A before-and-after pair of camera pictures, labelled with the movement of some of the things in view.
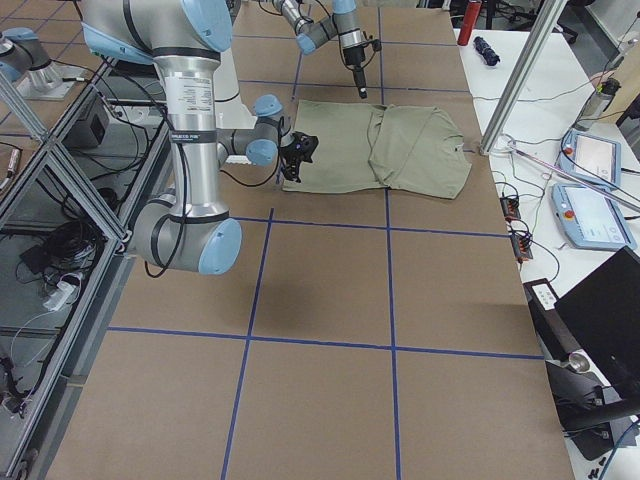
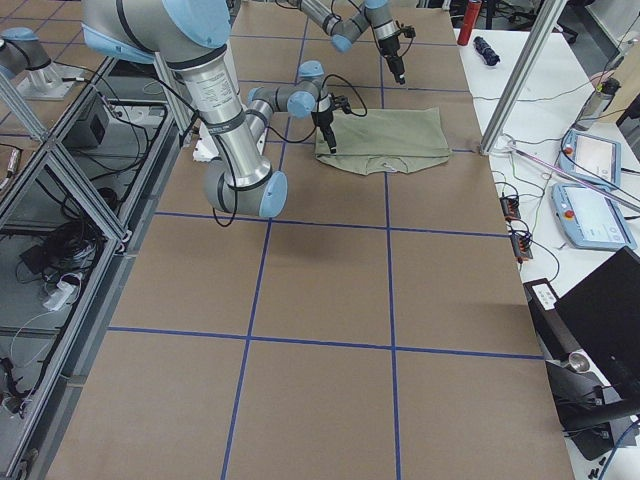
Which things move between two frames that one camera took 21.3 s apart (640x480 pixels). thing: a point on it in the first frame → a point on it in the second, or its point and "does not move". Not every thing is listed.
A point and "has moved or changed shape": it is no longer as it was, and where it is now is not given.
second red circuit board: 521,245 does not move
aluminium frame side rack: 70,211 does not move
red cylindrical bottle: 469,20 does not move
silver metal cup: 579,361 does not move
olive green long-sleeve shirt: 393,147 has moved or changed shape
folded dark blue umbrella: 490,57 does not move
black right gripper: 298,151 → 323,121
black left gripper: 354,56 → 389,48
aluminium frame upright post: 522,75 does not move
